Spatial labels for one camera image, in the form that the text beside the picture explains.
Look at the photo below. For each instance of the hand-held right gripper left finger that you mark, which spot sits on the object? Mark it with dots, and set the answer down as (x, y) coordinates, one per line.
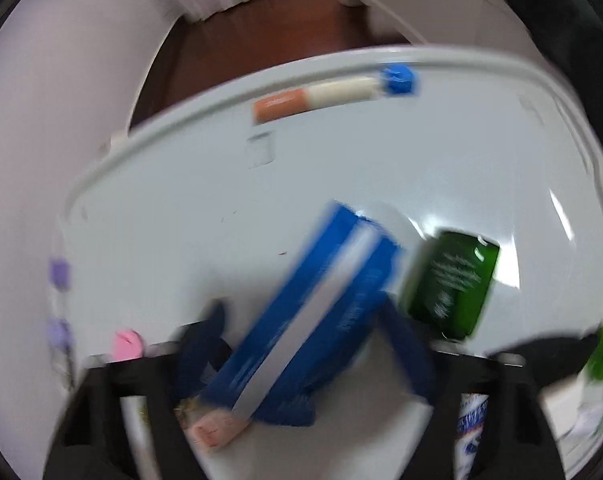
(291, 310)

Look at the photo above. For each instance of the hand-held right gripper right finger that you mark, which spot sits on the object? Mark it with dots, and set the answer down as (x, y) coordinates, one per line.
(376, 280)

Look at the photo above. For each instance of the blue cloth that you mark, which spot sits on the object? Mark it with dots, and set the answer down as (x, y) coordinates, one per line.
(301, 405)

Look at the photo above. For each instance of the dark green bottle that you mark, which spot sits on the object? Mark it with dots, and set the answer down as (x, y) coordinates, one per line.
(451, 285)

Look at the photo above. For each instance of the white blue cream tube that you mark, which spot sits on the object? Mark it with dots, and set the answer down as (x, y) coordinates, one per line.
(474, 435)

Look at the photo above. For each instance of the black flat cloth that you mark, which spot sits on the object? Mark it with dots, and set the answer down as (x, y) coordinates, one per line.
(546, 355)

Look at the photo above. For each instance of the orange white blue-capped tube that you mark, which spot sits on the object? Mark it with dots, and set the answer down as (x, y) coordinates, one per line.
(331, 92)

